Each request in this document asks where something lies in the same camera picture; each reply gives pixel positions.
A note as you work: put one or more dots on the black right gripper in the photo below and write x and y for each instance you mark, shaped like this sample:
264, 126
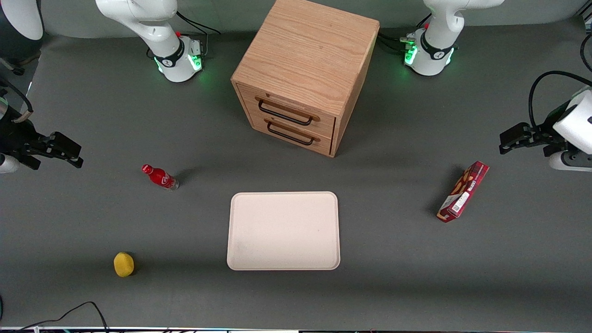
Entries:
14, 137

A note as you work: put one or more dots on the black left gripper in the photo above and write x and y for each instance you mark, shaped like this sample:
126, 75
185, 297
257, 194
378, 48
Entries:
546, 132

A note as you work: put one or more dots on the small red coke bottle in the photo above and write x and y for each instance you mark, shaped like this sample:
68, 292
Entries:
160, 177

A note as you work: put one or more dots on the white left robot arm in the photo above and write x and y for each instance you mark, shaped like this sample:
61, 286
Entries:
437, 27

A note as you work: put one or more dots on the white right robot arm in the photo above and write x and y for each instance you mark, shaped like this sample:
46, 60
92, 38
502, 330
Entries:
157, 27

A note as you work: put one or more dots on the beige plastic tray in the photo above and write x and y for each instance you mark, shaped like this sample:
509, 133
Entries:
284, 231

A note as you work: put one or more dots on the red tartan cookie box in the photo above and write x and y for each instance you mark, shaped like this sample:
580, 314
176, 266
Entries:
464, 192

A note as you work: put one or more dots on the yellow lemon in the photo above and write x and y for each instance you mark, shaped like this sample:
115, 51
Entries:
124, 264

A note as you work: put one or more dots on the oak wooden drawer cabinet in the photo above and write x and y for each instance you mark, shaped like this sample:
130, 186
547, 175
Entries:
310, 55

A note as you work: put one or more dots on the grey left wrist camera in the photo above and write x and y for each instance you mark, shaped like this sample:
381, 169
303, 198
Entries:
573, 162

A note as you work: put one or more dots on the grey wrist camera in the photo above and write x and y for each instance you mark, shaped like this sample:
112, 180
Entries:
573, 162
7, 164

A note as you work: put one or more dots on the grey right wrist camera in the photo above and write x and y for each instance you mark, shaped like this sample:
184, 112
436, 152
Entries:
7, 164

